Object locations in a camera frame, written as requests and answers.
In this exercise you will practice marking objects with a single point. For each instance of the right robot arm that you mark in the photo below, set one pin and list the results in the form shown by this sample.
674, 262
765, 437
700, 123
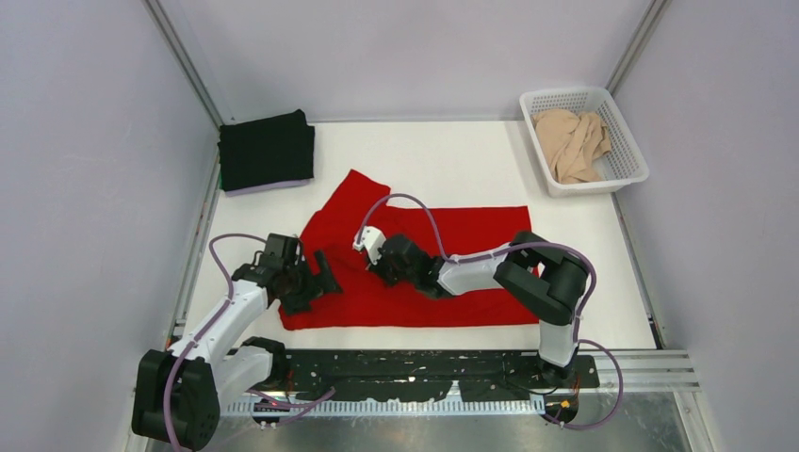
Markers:
550, 280

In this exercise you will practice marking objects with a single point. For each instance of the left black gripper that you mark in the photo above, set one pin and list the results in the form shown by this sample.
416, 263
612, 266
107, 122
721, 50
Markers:
317, 284

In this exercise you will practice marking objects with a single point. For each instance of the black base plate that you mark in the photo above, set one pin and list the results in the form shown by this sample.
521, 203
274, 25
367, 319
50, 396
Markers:
422, 375

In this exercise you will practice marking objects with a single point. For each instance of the aluminium frame rail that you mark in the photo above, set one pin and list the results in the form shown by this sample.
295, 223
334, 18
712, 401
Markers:
631, 370

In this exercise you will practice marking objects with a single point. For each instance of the beige t-shirt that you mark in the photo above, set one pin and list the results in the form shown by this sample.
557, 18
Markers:
571, 143

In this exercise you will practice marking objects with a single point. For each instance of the white plastic basket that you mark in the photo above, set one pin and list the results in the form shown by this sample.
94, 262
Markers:
622, 166

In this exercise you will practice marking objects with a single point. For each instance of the white slotted cable duct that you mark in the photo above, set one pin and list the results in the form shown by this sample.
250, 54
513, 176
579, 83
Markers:
451, 406

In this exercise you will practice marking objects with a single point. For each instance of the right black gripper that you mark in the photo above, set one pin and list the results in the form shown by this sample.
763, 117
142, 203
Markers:
378, 268

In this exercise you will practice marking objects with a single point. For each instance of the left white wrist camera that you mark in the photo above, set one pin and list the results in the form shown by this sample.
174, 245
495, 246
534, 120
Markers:
369, 240

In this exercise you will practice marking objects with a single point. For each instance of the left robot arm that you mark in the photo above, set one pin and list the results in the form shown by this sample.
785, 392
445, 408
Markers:
181, 391

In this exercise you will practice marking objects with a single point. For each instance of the folded black t-shirt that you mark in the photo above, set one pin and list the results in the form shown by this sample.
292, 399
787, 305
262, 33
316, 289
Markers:
270, 150

